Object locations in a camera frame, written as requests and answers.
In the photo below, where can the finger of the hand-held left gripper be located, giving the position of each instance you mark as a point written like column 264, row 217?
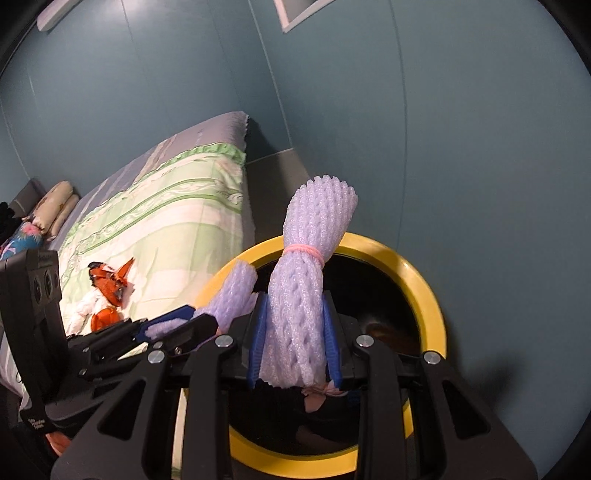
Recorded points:
column 194, row 332
column 171, row 316

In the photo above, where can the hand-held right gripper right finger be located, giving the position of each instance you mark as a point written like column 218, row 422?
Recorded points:
column 330, row 341

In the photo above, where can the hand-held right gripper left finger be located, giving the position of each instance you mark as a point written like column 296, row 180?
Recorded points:
column 257, row 341

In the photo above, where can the purple foam fruit net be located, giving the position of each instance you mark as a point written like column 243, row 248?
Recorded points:
column 318, row 207
column 235, row 290

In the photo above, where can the orange plastic wrapper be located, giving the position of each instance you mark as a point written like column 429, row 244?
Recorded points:
column 108, row 279
column 105, row 319

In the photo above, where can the black bin with yellow rim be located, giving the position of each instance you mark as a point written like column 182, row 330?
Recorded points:
column 415, row 286

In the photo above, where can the person's left hand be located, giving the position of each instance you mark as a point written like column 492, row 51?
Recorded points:
column 57, row 445

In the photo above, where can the blue floral folded quilt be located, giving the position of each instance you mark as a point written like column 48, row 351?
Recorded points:
column 23, row 240

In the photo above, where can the dark clothes pile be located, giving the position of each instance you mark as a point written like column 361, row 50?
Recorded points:
column 8, row 219

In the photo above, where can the beige stacked pillows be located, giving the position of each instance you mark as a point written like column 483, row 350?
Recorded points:
column 57, row 203

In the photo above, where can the grey padded headboard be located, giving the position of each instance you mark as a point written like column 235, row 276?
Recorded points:
column 25, row 198

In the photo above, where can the white air conditioner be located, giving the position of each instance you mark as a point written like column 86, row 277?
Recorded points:
column 55, row 17

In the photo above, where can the grey bed frame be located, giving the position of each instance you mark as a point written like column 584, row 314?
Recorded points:
column 272, row 184

